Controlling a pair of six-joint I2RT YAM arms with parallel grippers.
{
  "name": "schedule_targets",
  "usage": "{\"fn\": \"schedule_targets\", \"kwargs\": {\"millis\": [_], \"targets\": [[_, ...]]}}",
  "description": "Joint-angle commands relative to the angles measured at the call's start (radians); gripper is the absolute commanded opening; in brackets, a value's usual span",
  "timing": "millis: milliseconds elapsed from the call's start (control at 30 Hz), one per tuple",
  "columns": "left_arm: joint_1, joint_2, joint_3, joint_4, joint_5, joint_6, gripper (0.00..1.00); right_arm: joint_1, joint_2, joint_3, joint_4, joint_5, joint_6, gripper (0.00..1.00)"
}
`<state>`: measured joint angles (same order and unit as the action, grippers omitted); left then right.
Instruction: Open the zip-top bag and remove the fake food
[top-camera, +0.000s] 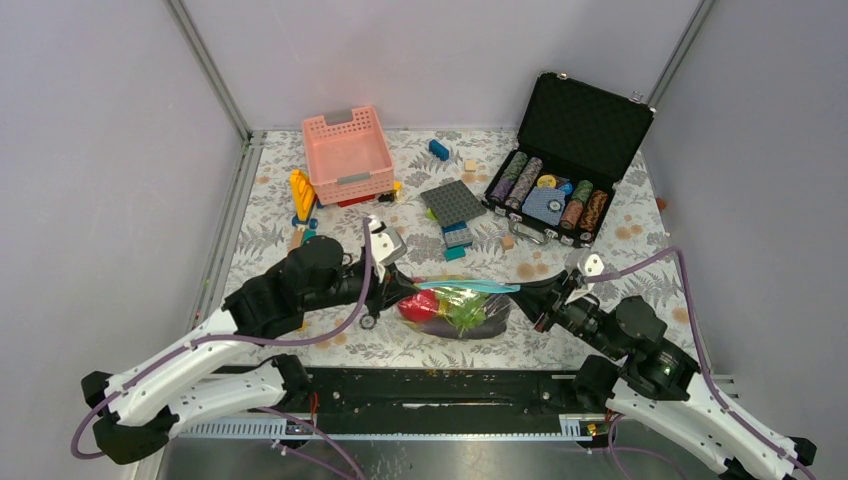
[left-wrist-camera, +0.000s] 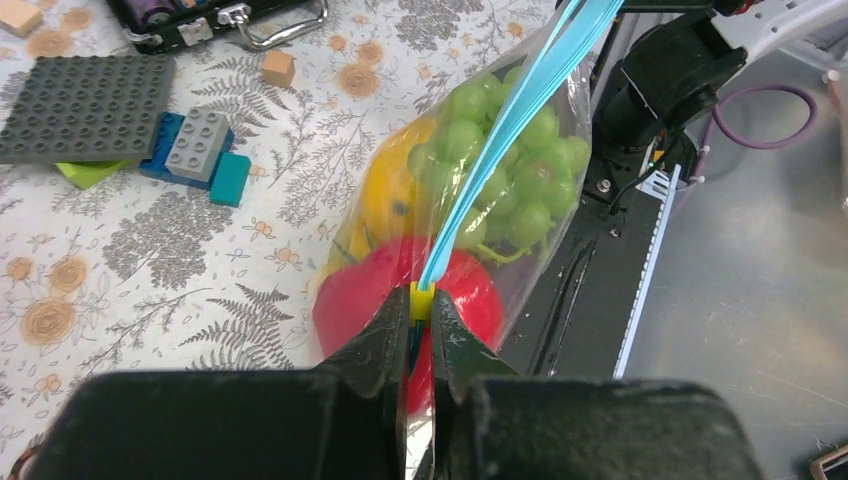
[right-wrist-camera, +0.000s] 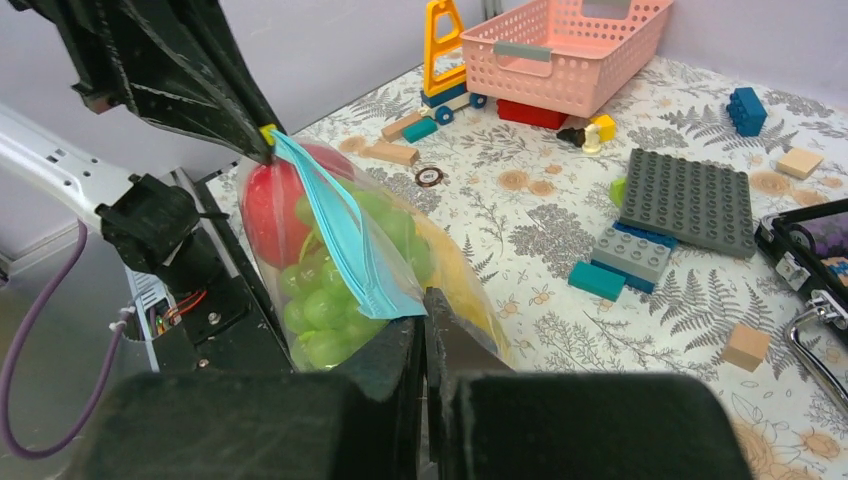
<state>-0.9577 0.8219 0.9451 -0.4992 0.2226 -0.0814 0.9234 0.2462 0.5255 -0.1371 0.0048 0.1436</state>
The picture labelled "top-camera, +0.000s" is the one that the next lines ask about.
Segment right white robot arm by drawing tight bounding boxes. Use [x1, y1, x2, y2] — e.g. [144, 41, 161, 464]
[509, 270, 817, 479]

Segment yellow toy block stack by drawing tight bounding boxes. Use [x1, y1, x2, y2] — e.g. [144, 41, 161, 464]
[289, 169, 317, 226]

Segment black poker chip case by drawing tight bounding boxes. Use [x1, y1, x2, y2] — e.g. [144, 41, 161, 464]
[482, 72, 656, 247]

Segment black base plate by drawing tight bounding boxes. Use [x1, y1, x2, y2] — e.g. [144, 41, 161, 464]
[192, 357, 639, 439]

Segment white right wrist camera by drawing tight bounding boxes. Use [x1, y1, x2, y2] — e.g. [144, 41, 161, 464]
[566, 248, 605, 284]

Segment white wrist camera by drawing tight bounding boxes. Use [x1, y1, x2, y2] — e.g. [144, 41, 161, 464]
[566, 248, 605, 284]
[367, 215, 408, 266]

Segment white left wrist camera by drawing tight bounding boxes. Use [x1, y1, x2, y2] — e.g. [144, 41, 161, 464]
[367, 215, 408, 266]

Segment red fake apple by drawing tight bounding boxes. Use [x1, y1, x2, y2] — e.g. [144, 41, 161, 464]
[397, 289, 440, 323]

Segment green fake grapes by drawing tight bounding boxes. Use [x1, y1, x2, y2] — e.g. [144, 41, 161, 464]
[444, 295, 488, 334]

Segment clear zip top bag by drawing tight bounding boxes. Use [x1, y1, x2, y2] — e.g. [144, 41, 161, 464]
[396, 276, 520, 340]

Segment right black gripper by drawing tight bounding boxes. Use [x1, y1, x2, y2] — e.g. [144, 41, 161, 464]
[503, 267, 627, 360]

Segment grey lego brick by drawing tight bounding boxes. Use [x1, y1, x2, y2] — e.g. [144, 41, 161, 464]
[442, 222, 474, 249]

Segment teal toy block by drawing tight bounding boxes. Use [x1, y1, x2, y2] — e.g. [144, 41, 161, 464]
[444, 246, 466, 262]

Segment red toy brick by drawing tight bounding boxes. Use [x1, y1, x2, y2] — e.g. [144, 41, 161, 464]
[337, 194, 376, 207]

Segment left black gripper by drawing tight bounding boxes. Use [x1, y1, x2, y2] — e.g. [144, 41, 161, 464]
[303, 256, 418, 318]

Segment grey lego baseplate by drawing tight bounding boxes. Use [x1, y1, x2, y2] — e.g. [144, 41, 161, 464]
[421, 180, 486, 227]

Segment purple fake eggplant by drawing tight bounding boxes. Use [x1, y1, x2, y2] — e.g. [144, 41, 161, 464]
[417, 317, 508, 340]

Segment pink plastic basket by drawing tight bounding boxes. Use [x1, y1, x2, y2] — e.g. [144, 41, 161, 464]
[301, 105, 395, 205]

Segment blue toy brick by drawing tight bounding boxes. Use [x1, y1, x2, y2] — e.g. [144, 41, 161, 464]
[428, 140, 450, 161]

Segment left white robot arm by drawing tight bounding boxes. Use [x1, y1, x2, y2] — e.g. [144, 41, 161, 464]
[81, 226, 415, 465]

